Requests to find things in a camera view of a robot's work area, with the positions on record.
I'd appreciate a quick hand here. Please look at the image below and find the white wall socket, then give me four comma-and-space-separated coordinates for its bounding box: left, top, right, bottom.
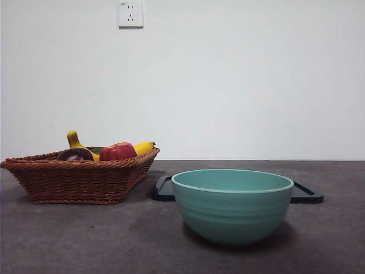
118, 1, 144, 29

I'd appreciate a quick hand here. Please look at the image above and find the red apple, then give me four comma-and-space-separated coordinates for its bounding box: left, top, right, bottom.
99, 142, 138, 161

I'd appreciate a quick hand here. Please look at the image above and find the brown wicker basket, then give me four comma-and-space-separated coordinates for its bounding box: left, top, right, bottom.
0, 147, 161, 205

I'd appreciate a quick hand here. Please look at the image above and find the teal ribbed bowl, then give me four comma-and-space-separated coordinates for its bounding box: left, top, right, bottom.
171, 168, 294, 248

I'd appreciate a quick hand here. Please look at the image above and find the yellow banana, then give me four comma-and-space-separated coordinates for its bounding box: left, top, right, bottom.
67, 130, 157, 162

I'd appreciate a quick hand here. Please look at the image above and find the dark red plum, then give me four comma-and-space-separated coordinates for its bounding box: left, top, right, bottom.
56, 148, 95, 162

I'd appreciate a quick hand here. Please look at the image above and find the black rectangular tray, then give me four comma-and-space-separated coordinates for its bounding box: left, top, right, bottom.
151, 174, 325, 204

